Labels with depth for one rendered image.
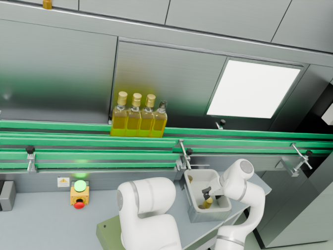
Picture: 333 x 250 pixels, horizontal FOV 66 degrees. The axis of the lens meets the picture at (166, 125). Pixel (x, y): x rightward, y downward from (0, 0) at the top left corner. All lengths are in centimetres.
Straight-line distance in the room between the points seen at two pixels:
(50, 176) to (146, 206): 49
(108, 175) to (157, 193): 40
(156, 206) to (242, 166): 34
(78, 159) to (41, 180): 17
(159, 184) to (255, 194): 33
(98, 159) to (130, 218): 40
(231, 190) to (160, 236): 29
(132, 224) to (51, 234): 45
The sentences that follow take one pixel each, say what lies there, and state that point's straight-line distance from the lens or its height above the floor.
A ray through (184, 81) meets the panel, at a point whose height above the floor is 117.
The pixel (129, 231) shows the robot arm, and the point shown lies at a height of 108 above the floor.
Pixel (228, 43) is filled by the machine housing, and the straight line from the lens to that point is 118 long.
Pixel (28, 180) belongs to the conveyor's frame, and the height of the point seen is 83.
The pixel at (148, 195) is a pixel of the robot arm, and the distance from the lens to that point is 74.
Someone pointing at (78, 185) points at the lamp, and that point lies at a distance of 108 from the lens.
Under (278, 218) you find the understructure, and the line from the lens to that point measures 198.
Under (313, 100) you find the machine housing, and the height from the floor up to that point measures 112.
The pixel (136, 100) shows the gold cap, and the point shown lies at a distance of 103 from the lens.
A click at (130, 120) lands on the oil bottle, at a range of 107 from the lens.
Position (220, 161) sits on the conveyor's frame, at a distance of 136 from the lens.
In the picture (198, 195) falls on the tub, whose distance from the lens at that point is 126.
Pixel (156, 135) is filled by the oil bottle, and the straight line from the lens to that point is 114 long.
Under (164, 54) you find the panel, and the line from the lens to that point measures 110.
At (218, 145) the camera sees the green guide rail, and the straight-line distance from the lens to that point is 129.
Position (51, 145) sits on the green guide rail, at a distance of 112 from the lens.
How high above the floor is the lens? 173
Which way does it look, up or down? 38 degrees down
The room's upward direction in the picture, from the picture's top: 17 degrees clockwise
